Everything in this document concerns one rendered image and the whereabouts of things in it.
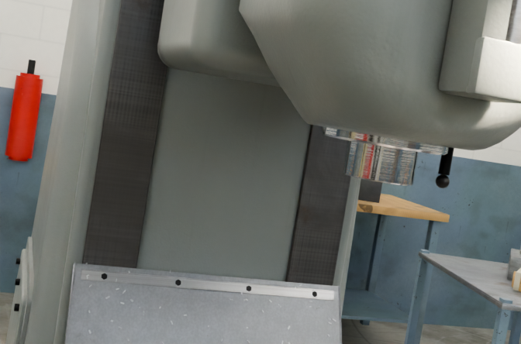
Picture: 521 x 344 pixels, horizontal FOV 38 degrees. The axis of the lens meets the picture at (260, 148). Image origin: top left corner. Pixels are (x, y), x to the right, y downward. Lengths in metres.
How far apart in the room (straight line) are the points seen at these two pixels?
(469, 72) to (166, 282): 0.54
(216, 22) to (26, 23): 4.11
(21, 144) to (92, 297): 3.71
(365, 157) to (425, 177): 4.89
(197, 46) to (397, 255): 4.85
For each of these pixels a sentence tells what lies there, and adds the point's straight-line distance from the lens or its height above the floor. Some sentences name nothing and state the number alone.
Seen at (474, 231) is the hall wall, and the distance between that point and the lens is 5.67.
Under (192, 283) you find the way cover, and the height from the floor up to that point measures 1.11.
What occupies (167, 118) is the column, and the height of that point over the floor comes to 1.29.
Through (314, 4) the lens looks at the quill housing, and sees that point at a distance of 0.44.
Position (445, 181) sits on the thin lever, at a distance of 0.55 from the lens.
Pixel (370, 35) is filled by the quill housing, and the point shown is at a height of 1.36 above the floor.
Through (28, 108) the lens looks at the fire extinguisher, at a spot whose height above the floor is 1.10.
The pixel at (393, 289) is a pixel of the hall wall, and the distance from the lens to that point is 5.45.
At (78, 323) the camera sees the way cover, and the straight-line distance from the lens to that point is 0.85.
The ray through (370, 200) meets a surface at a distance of 4.49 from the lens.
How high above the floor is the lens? 1.32
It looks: 3 degrees down
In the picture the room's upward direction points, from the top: 9 degrees clockwise
